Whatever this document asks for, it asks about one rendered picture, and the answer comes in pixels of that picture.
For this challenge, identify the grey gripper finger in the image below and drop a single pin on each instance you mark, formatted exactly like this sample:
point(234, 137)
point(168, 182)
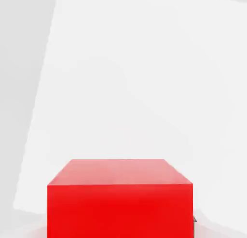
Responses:
point(194, 225)

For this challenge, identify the small red cube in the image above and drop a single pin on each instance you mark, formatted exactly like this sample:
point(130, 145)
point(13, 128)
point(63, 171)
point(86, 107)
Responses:
point(119, 207)

